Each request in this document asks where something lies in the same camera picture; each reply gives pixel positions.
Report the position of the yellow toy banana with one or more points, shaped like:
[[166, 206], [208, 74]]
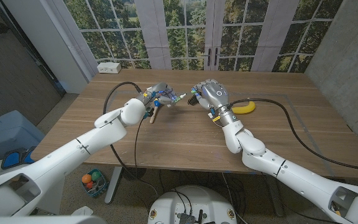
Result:
[[247, 109]]

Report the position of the teal toy basket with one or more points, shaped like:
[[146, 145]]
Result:
[[99, 188]]

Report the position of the white robot torso edge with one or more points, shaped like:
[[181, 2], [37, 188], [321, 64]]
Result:
[[42, 220]]

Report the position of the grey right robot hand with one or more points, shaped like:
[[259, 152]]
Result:
[[216, 93]]

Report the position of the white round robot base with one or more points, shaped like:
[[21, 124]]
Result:
[[194, 202]]

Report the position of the blue grey storage bin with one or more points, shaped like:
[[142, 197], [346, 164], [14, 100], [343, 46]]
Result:
[[8, 130]]

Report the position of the white power strip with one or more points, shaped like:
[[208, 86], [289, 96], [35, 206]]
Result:
[[109, 67]]

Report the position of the colourful striped wooden maraca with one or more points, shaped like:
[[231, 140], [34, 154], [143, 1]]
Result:
[[153, 116]]

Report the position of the green toy ball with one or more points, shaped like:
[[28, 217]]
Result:
[[96, 176]]

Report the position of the black hair claw clip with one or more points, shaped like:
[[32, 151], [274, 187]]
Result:
[[192, 100]]

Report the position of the orange toy ball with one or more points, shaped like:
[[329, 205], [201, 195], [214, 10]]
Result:
[[86, 178]]

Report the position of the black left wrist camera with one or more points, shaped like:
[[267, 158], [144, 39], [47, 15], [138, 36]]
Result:
[[146, 114]]

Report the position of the white green chisel marker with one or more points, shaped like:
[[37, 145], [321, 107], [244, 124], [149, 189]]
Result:
[[182, 96]]

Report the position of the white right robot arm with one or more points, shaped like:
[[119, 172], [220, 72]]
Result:
[[291, 177]]

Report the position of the black round floor fan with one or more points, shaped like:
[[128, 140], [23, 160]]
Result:
[[134, 173]]

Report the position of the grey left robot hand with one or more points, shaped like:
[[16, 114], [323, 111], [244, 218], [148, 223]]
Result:
[[160, 91]]

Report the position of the printed window forest backdrop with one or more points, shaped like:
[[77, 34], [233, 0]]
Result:
[[179, 37]]

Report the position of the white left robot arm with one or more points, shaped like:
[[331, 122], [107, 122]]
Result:
[[73, 152]]

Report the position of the metal table leg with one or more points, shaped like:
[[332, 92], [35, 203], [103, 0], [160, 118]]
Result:
[[275, 199], [113, 186]]

